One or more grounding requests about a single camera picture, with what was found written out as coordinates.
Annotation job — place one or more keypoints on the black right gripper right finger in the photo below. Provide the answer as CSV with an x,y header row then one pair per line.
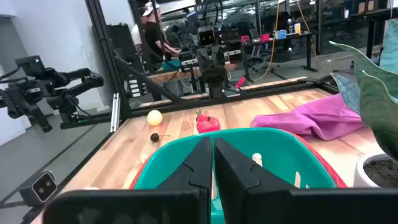
x,y
236,177

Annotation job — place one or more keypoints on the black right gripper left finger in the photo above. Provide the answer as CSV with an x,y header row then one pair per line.
x,y
196,174

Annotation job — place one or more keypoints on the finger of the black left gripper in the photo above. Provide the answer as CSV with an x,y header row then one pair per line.
x,y
216,62
208,62

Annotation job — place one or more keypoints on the red toy apple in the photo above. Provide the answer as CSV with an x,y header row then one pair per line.
x,y
208,125

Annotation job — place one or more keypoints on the dark toy cherry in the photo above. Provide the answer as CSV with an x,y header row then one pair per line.
x,y
154,137

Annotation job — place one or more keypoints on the red toy strawberry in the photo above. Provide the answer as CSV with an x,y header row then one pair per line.
x,y
201,117

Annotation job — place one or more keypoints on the yellow toy lemon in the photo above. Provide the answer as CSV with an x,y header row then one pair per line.
x,y
154,117

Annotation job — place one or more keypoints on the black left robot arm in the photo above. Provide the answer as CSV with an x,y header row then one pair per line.
x,y
215,90

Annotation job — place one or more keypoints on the black background robot arm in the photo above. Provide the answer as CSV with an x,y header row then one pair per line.
x,y
62,87

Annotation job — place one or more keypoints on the red bar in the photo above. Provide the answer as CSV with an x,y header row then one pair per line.
x,y
240,83

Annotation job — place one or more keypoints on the office chair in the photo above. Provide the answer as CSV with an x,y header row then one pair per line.
x,y
261,59

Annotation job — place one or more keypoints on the red box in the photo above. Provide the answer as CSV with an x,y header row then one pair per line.
x,y
265,37

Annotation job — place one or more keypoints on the teal basket with orange rim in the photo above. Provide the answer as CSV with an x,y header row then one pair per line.
x,y
280,149

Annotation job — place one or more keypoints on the black background desk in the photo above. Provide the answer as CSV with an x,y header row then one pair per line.
x,y
280,39

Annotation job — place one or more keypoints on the person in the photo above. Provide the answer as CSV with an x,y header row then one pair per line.
x,y
136,34
155,34

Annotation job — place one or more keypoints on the blue box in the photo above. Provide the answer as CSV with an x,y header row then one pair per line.
x,y
281,34

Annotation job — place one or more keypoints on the purple cloth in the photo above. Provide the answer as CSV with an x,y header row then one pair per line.
x,y
311,118

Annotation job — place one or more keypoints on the white plant pot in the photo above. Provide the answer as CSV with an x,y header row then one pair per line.
x,y
360,177

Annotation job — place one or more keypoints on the green snake plant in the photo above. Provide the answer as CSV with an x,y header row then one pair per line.
x,y
379,102

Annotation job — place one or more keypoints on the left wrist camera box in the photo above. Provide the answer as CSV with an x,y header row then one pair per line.
x,y
206,37

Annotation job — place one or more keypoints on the silver aluminium bracket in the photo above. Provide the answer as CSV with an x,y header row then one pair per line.
x,y
115,112

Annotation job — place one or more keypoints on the black aluminium rig frame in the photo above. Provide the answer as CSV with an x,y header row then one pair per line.
x,y
105,46

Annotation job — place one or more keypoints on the black table-level camera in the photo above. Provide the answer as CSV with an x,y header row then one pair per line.
x,y
43,186

